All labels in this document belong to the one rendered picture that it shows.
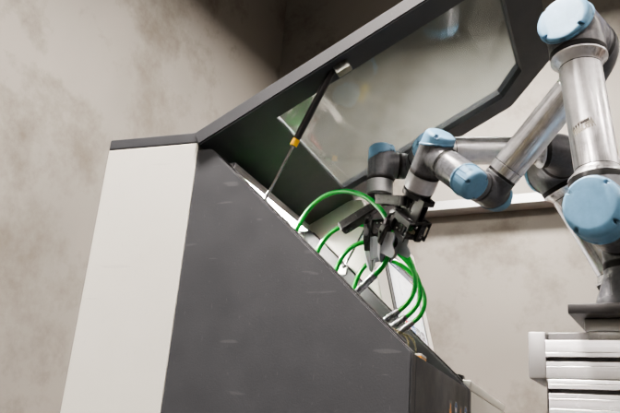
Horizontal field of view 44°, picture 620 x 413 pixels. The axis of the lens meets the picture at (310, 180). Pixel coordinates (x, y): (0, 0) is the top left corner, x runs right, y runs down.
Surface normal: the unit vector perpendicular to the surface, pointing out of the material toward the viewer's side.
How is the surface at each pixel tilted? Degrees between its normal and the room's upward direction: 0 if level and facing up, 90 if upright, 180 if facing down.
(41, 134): 90
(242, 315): 90
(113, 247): 90
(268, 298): 90
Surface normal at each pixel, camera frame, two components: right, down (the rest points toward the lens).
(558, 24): -0.65, -0.43
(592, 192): -0.66, -0.19
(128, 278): -0.36, -0.36
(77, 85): 0.88, -0.10
